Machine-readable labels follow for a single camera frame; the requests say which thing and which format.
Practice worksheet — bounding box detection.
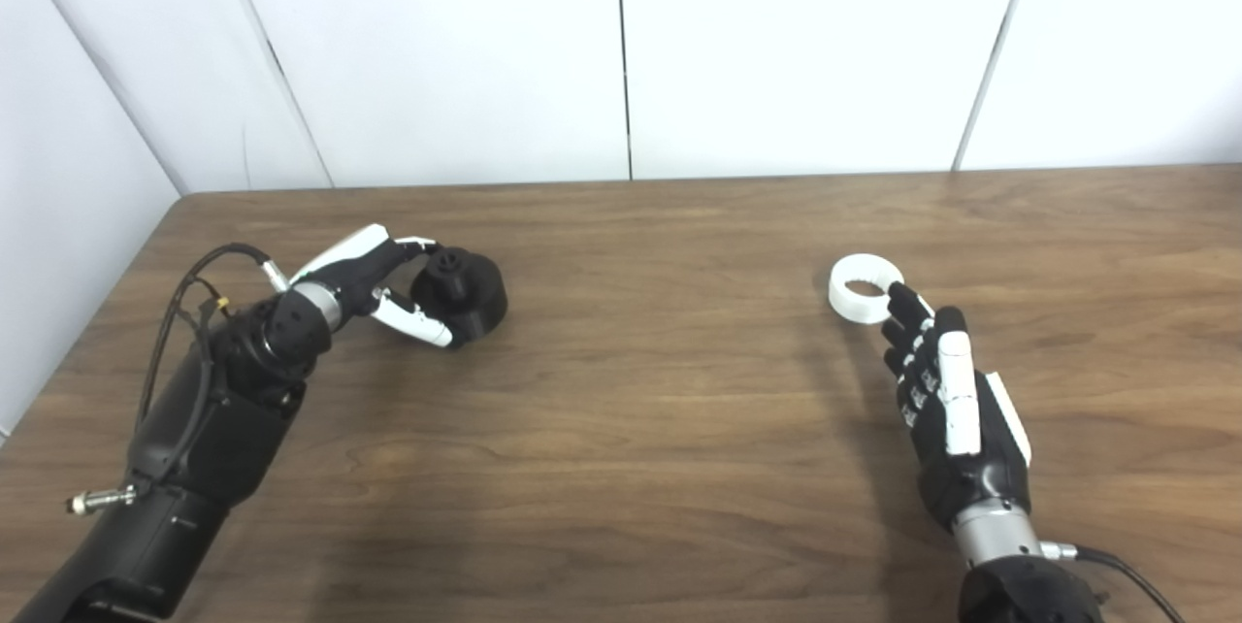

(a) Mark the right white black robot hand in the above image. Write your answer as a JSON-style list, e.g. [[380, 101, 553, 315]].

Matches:
[[881, 281, 1032, 532]]

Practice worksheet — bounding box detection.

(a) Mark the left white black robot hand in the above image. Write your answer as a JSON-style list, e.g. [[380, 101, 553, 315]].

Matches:
[[288, 223, 455, 349]]

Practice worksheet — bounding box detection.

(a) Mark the round black plastic part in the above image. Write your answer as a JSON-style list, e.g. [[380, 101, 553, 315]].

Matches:
[[409, 248, 508, 349]]

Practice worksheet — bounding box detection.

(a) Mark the white toothed plastic ring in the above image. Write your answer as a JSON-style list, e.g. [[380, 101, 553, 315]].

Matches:
[[828, 254, 905, 325]]

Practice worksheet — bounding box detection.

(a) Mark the thin wire with yellow plug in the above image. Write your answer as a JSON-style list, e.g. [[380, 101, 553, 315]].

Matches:
[[192, 279, 239, 333]]

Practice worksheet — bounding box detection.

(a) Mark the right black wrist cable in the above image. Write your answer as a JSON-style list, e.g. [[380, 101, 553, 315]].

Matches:
[[1040, 541, 1190, 623]]

